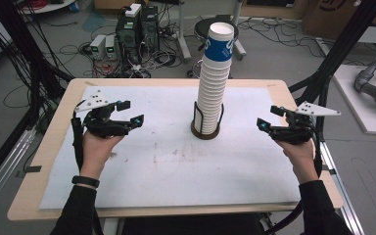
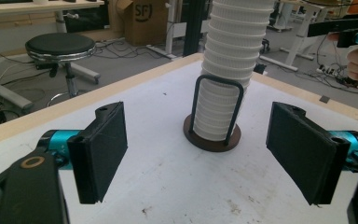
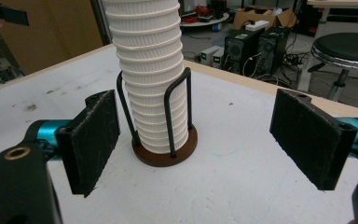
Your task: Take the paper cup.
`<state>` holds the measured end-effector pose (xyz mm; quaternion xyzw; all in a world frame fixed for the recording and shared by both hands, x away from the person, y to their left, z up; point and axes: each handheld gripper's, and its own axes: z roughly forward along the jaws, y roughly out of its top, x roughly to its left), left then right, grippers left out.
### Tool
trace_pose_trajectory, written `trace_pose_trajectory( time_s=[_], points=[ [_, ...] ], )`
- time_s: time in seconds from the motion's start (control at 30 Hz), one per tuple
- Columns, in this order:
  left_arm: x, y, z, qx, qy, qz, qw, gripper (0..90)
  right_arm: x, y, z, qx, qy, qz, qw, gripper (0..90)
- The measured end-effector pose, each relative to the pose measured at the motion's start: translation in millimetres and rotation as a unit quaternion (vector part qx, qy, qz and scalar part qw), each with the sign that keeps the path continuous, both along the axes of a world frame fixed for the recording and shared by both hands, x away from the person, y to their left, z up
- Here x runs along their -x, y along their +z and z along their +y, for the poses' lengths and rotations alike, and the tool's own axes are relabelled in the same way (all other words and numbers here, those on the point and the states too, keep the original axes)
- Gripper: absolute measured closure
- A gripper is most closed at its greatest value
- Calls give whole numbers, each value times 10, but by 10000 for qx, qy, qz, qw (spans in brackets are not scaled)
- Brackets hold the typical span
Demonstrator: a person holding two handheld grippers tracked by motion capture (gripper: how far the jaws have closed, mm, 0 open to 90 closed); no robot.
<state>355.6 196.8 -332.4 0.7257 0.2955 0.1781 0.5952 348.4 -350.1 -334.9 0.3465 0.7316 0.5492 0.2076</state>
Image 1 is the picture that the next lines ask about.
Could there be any white table mat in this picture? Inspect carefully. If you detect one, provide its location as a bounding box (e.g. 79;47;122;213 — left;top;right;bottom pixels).
39;85;302;210

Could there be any person's right hand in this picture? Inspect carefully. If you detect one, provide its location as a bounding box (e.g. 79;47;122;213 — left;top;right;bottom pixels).
273;137;320;185

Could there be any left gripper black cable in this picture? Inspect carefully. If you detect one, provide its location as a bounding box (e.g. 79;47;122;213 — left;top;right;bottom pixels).
70;111;86;172

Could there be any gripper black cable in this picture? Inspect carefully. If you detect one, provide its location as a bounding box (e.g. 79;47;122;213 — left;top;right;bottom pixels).
70;111;86;172
263;116;325;235

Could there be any aluminium rail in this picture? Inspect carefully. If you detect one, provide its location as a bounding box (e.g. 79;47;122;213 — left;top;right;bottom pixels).
318;140;366;235
0;125;37;218

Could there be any wooden table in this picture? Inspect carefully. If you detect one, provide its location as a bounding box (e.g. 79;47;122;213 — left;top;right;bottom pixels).
7;77;345;222

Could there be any black round stool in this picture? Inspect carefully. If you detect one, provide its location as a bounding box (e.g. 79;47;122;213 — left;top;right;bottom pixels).
186;14;240;79

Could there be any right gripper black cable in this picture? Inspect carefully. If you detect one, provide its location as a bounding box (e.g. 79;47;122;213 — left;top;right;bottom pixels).
263;116;325;235

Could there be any stack of white cups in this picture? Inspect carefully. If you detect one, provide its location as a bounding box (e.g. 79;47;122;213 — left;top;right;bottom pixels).
195;58;233;135

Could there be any tangle of floor cables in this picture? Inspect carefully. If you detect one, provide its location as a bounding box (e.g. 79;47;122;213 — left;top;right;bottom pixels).
77;42;184;79

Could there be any grey power supply unit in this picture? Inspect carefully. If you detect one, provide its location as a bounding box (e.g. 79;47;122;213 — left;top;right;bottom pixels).
105;34;118;61
89;33;107;61

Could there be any person's left hand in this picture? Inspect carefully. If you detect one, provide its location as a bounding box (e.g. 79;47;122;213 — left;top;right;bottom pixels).
79;130;125;180

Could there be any white round table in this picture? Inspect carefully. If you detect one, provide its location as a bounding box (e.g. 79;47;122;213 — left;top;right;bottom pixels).
19;0;76;15

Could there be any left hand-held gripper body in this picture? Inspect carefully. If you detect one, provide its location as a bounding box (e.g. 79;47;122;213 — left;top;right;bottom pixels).
74;90;131;138

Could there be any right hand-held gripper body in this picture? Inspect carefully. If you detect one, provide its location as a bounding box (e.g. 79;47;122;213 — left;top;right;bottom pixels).
268;101;342;146

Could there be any black frame strut with cables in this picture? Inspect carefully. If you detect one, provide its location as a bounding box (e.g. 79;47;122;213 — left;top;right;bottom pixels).
288;0;376;141
0;0;74;99

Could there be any cardboard box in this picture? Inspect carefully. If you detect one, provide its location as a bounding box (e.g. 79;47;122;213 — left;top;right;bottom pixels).
302;0;361;41

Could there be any white power strip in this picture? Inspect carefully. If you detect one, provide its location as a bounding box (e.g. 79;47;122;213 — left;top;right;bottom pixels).
315;37;335;57

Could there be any black computer tower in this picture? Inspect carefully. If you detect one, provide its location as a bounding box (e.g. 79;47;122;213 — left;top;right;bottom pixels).
140;5;161;53
116;12;142;65

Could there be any small white box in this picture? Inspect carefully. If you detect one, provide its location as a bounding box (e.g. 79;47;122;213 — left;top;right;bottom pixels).
124;3;143;18

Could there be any white floor board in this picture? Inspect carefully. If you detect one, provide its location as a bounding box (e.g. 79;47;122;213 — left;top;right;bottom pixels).
332;64;376;136

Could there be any black wristband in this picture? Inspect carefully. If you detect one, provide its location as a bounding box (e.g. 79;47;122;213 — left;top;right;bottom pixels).
71;174;101;189

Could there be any grey metal table leg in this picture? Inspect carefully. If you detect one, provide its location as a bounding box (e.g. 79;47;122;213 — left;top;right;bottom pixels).
230;0;248;62
175;0;193;64

